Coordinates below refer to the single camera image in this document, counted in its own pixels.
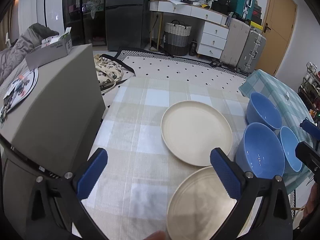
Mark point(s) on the grey cabinet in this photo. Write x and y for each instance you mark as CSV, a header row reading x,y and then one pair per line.
x,y
52,131

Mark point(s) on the cream plate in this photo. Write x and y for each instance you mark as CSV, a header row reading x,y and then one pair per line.
x,y
199,206
191,129

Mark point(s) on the teal suitcase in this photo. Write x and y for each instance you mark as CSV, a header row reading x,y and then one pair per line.
x,y
241,0

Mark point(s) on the black bottle on floor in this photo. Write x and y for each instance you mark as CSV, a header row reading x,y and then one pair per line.
x,y
192,48

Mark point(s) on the shelf rack with cups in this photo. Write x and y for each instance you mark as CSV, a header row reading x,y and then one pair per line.
x,y
309,90

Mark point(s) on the teal checked tablecloth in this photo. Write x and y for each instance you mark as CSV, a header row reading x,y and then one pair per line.
x,y
289,104

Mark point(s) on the woven laundry basket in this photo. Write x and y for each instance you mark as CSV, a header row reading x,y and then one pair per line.
x,y
176,36

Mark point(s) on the grey cardboard box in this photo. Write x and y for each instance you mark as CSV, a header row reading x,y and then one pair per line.
x,y
51,49

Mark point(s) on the black refrigerator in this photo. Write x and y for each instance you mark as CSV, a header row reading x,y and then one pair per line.
x,y
127,23

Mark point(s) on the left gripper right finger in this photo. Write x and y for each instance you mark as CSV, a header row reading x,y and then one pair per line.
x,y
228,172

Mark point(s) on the round white tray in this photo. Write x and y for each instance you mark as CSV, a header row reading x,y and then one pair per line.
x,y
18,90

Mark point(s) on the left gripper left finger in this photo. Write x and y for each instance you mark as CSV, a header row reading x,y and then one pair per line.
x,y
88,173

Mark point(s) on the large blue bowl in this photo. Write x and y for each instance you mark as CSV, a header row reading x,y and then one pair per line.
x,y
260,152

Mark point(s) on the person's left hand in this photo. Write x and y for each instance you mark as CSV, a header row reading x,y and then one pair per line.
x,y
158,235

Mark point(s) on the patterned fabric bag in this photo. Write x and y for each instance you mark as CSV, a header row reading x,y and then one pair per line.
x,y
110,71

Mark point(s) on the blue bowl far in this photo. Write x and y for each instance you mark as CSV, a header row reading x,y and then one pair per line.
x,y
261,109

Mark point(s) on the silver suitcase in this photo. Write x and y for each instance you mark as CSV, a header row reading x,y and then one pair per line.
x,y
251,53

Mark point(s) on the small blue bowl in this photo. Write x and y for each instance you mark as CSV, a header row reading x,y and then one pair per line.
x,y
289,143

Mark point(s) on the person's right hand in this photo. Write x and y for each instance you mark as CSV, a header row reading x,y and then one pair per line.
x,y
312,201

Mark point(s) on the grey jacket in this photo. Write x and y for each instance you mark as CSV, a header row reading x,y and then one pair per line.
x,y
13,59

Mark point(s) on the dotted white rug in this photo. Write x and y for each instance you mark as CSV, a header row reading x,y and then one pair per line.
x,y
160,67

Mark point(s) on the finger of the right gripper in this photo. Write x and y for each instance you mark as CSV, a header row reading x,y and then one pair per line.
x,y
310,128
308,156

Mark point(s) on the white desk with drawers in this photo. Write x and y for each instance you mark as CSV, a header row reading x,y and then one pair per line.
x,y
209,27

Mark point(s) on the wooden door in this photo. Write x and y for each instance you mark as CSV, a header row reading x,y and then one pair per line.
x,y
277,29

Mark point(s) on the beige suitcase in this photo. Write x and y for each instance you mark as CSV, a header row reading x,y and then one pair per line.
x,y
236,39

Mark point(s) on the dark glass cabinet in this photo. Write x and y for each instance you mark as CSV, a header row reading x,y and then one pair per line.
x,y
86,18

